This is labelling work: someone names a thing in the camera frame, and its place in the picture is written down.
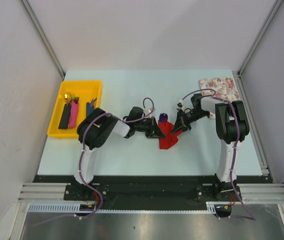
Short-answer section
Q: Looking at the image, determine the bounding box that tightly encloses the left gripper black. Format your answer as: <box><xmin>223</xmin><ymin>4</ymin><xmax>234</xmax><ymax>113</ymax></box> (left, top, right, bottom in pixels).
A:
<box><xmin>134</xmin><ymin>116</ymin><xmax>166</xmax><ymax>139</ymax></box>

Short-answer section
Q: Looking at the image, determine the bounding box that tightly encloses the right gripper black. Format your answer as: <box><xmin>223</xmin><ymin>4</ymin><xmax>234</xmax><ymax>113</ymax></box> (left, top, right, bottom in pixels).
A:
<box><xmin>171</xmin><ymin>109</ymin><xmax>209</xmax><ymax>135</ymax></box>

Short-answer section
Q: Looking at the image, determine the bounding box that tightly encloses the red paper napkin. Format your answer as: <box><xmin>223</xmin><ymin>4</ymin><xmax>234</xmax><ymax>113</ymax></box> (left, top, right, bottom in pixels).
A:
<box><xmin>158</xmin><ymin>121</ymin><xmax>183</xmax><ymax>150</ymax></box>

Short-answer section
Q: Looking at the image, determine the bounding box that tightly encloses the purple plastic spoon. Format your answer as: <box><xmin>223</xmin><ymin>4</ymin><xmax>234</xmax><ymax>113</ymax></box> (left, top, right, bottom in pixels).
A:
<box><xmin>162</xmin><ymin>113</ymin><xmax>168</xmax><ymax>125</ymax></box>

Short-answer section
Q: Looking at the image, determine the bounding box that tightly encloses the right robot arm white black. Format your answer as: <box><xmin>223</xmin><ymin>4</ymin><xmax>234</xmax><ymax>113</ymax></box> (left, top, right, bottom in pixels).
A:
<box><xmin>171</xmin><ymin>93</ymin><xmax>250</xmax><ymax>201</ymax></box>

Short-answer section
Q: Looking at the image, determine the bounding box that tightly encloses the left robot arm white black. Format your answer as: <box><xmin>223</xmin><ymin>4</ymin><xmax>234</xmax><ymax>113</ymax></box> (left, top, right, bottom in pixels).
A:
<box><xmin>71</xmin><ymin>106</ymin><xmax>165</xmax><ymax>200</ymax></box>

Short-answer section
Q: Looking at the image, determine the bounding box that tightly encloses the navy napkin roll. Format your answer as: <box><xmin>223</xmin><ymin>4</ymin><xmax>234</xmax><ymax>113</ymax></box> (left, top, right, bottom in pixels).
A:
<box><xmin>86</xmin><ymin>98</ymin><xmax>97</xmax><ymax>117</ymax></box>

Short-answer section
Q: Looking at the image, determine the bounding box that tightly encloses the pink napkin roll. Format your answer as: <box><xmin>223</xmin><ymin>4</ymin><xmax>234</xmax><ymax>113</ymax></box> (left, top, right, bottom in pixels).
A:
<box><xmin>68</xmin><ymin>100</ymin><xmax>79</xmax><ymax>129</ymax></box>

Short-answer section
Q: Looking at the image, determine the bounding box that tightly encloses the black napkin roll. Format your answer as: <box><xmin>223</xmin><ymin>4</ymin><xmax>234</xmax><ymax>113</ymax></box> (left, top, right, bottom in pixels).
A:
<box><xmin>58</xmin><ymin>103</ymin><xmax>71</xmax><ymax>130</ymax></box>

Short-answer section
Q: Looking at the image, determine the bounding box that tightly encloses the floral placemat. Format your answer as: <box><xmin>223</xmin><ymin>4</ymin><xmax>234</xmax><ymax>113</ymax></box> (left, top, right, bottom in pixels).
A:
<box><xmin>199</xmin><ymin>77</ymin><xmax>240</xmax><ymax>102</ymax></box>

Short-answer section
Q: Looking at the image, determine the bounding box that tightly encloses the yellow plastic tray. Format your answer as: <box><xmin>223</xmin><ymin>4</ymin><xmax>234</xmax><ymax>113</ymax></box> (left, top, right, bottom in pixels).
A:
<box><xmin>47</xmin><ymin>80</ymin><xmax>102</xmax><ymax>139</ymax></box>

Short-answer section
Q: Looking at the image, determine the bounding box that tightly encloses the gold spoon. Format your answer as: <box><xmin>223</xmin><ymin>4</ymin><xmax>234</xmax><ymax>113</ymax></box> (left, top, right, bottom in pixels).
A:
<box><xmin>64</xmin><ymin>92</ymin><xmax>73</xmax><ymax>104</ymax></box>

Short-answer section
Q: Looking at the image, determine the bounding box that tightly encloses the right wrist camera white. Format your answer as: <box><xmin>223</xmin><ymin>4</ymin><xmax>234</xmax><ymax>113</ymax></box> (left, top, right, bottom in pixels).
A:
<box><xmin>177</xmin><ymin>99</ymin><xmax>186</xmax><ymax>111</ymax></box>

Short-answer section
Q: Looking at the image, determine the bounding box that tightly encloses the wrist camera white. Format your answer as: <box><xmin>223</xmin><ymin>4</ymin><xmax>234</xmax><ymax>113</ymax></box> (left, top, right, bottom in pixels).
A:
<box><xmin>144</xmin><ymin>107</ymin><xmax>156</xmax><ymax>115</ymax></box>
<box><xmin>177</xmin><ymin>99</ymin><xmax>186</xmax><ymax>111</ymax></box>

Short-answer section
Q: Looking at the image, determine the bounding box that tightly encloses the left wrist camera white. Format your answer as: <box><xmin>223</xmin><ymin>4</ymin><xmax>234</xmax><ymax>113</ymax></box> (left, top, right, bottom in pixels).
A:
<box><xmin>144</xmin><ymin>107</ymin><xmax>156</xmax><ymax>115</ymax></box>

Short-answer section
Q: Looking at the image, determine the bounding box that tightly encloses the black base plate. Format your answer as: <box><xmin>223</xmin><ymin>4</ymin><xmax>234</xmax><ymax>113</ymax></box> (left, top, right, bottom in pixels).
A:
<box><xmin>33</xmin><ymin>174</ymin><xmax>274</xmax><ymax>207</ymax></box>

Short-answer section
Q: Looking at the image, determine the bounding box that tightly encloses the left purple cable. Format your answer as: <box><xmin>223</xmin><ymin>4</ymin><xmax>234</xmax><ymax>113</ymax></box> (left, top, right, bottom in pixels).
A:
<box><xmin>78</xmin><ymin>97</ymin><xmax>156</xmax><ymax>221</ymax></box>

